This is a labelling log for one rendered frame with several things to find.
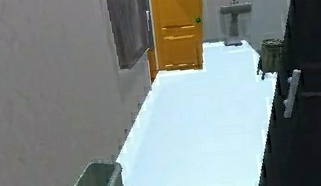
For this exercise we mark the dark brown hanging towel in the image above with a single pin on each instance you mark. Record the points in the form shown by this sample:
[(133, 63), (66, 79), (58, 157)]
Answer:
[(128, 20)]

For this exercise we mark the green door knob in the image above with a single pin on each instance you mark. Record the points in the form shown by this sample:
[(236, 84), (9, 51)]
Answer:
[(197, 20)]

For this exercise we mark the black door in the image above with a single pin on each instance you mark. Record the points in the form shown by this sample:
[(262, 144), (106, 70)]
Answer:
[(320, 96)]

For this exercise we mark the woven brown basket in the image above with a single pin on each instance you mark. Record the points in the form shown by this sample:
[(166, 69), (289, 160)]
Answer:
[(271, 55)]

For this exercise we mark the orange wooden door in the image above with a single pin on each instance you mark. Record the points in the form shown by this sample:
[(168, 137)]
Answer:
[(176, 12)]

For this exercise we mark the grey pedestal sink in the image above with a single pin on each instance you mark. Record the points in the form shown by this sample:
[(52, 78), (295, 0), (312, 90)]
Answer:
[(234, 18)]

